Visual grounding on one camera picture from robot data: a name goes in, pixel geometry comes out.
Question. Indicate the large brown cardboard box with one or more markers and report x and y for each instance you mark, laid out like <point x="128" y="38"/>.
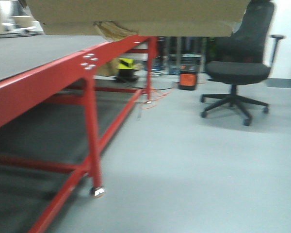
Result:
<point x="146" y="17"/>

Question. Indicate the orange black heater box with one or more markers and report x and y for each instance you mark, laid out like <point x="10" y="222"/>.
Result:
<point x="188" y="77"/>

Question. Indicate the crumpled clear packing tape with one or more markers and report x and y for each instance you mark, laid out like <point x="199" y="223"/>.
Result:
<point x="111" y="31"/>

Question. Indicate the black office chair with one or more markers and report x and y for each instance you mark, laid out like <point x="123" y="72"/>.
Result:
<point x="246" y="57"/>

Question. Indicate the dark blue table mat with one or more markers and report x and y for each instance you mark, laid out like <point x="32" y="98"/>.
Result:
<point x="19" y="54"/>

